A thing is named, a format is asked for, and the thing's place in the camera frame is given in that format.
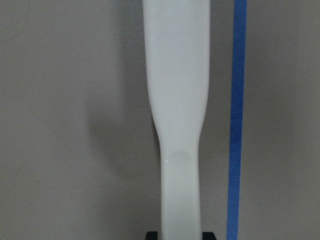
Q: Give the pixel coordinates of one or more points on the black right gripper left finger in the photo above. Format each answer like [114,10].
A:
[151,235]

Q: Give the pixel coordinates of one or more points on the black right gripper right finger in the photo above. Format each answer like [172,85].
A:
[208,235]

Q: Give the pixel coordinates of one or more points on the beige hand brush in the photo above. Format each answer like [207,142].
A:
[177,48]

